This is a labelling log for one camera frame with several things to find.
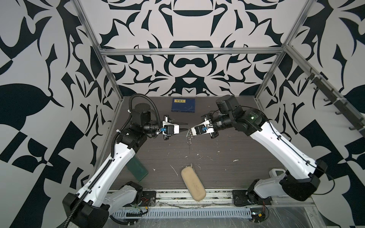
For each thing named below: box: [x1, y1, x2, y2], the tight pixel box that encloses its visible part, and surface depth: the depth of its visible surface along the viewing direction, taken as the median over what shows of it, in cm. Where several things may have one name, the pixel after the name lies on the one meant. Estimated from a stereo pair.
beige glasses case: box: [180, 165, 207, 202], surface depth 78 cm
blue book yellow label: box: [171, 97, 196, 113], surface depth 116 cm
